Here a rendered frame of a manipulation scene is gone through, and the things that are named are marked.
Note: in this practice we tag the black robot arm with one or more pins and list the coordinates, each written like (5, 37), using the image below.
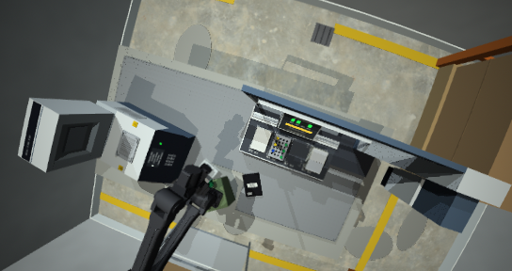
(164, 208)

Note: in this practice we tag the white benchtop lab instrument with lid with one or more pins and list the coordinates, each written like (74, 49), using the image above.
(144, 147)

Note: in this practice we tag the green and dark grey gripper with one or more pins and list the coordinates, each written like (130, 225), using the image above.
(206, 187)

